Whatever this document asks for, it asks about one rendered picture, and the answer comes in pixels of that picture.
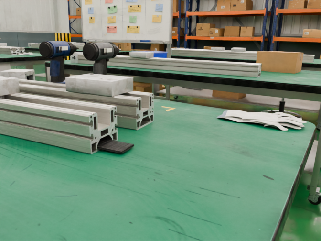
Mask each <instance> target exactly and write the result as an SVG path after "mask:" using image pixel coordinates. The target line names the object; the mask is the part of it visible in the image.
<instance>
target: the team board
mask: <svg viewBox="0 0 321 241"><path fill-rule="evenodd" d="M80 2H81V21H82V41H83V42H86V43H89V42H116V43H147V44H166V45H167V52H168V53H167V58H171V44H172V18H173V0H80ZM154 99H162V100H168V101H170V85H166V97H161V96H155V95H154Z"/></svg>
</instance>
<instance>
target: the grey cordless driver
mask: <svg viewBox="0 0 321 241"><path fill-rule="evenodd" d="M120 51H121V50H120V49H119V48H118V47H117V46H116V45H115V44H113V43H108V42H91V43H86V44H85V45H84V47H83V55H84V57H85V59H87V60H90V61H95V63H94V64H93V74H101V75H106V74H107V62H108V61H109V59H111V58H114V57H115V56H117V54H118V53H119V52H120Z"/></svg>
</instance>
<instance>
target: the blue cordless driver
mask: <svg viewBox="0 0 321 241"><path fill-rule="evenodd" d="M77 49H79V48H78V47H76V46H75V45H73V44H72V43H71V42H69V41H45V42H41V43H40V45H39V52H40V54H41V55H42V56H43V57H45V58H52V59H51V61H50V76H51V81H50V82H53V83H62V84H65V80H64V59H65V57H66V56H71V55H73V53H74V52H76V51H77Z"/></svg>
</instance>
